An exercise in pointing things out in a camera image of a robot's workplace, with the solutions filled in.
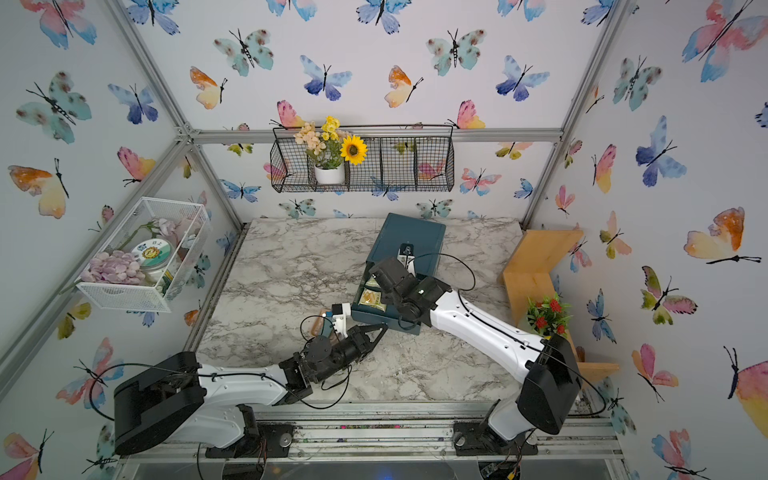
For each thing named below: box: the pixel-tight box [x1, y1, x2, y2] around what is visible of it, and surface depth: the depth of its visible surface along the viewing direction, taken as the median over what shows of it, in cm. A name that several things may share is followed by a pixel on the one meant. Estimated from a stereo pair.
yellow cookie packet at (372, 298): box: [358, 289, 386, 312], surface depth 82 cm
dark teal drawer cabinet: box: [360, 212, 447, 287], surface depth 90 cm
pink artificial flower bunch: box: [80, 250, 145, 284], surface depth 61 cm
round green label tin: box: [132, 238, 174, 271], surface depth 67 cm
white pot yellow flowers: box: [293, 116, 368, 185], surface depth 86 cm
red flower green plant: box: [526, 292, 574, 339], surface depth 75 cm
